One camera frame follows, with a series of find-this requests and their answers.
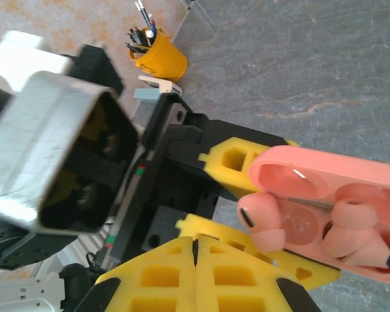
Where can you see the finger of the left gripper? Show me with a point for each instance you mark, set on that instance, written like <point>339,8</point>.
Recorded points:
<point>224,172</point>
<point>221,230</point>

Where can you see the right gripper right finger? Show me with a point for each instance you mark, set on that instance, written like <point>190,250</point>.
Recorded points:
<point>240,289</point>

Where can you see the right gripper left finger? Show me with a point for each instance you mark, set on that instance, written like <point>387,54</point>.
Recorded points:
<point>169,286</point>

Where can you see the pink earbud charging case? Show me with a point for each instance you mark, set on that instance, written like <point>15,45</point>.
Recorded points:
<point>344,169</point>

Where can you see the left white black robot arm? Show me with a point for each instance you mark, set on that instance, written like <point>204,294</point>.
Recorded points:
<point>19,292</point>

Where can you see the yellow pen cup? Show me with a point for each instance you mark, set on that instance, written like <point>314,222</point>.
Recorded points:
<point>162,61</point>

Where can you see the black pen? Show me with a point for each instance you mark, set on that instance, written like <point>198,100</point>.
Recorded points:
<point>135,35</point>
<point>135,47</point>

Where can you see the white marker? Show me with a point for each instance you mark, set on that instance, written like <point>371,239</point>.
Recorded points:
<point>150,33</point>

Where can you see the white pen blue tip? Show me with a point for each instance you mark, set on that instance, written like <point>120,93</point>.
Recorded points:
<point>152,22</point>

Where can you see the pens in cup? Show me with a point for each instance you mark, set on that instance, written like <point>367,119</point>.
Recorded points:
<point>141,13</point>

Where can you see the silver ballpoint pen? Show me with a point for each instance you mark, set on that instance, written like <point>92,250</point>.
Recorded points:
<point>146,11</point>

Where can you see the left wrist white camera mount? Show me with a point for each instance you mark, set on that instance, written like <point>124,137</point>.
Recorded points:
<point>16,55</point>

